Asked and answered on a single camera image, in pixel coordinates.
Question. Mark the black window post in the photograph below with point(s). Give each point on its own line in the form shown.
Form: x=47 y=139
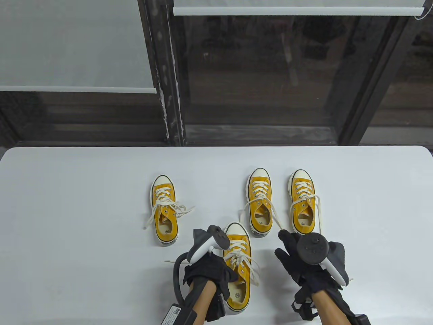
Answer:
x=372 y=84
x=162 y=67

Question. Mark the person's right forearm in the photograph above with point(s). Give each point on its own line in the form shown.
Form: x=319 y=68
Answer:
x=326 y=308

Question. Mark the person's right hand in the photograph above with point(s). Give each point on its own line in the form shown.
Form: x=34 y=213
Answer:
x=304 y=276

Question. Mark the person's left forearm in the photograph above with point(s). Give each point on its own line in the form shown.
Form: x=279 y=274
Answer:
x=204 y=301

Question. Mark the white roller blind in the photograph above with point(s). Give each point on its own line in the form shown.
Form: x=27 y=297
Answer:
x=67 y=44
x=297 y=10

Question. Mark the white shoe lace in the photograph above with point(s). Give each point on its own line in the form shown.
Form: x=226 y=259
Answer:
x=238 y=257
x=303 y=195
x=259 y=190
x=166 y=202

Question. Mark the white and grey controller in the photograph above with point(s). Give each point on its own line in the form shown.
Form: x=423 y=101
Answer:
x=203 y=250
x=313 y=247

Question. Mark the person's left hand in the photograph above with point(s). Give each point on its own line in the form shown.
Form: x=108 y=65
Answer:
x=209 y=269

